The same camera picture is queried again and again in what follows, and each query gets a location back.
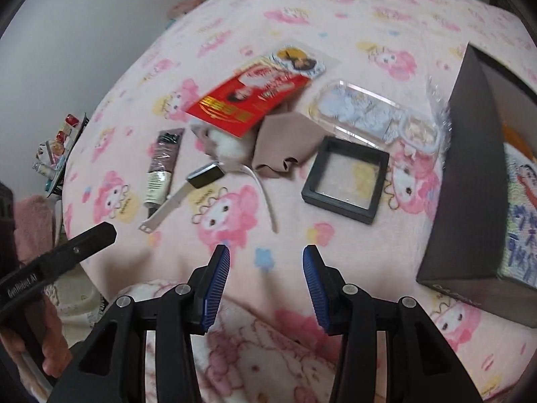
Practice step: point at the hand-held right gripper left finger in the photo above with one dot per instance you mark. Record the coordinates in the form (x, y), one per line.
(214, 289)

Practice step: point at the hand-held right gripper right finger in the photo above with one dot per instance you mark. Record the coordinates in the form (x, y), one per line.
(316, 289)

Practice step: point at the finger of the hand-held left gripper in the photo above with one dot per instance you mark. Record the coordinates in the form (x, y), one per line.
(84, 245)

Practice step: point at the beige cloth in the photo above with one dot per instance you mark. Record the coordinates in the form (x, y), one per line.
(281, 142)

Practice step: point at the black cardboard box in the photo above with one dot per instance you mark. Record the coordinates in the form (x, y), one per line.
(457, 176)

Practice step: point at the person's left hand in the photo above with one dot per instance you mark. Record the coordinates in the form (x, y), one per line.
(56, 352)

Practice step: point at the pink cloth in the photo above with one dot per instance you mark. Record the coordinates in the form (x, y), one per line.
(35, 222)

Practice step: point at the cream cloth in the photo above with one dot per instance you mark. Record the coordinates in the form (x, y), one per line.
(75, 302)

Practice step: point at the pile of boxes and toys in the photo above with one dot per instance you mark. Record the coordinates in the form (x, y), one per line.
(58, 151)

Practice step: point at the dark and white cosmetic tube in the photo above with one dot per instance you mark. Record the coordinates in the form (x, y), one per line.
(161, 163)

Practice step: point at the white fluffy ball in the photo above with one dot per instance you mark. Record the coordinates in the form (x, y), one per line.
(228, 147)

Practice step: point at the clear rectangular plastic case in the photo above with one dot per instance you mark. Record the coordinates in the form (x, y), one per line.
(356, 109)

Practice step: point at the small round clear case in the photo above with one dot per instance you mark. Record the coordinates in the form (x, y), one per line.
(419, 134)

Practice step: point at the red packet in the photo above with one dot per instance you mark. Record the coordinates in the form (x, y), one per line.
(235, 100)

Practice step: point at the cartoon print clear packet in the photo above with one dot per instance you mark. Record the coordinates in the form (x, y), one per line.
(520, 218)

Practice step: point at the photo card in sleeve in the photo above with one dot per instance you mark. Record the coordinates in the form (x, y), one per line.
(298, 58)

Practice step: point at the yellow flat packet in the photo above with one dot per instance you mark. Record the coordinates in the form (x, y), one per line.
(520, 134)

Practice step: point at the pink plush toy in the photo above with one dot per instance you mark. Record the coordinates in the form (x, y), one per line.
(184, 6)

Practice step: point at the pink printed blanket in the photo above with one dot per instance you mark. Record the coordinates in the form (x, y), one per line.
(377, 29)

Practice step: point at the black square frame box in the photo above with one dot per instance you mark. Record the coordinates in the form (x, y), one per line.
(344, 180)

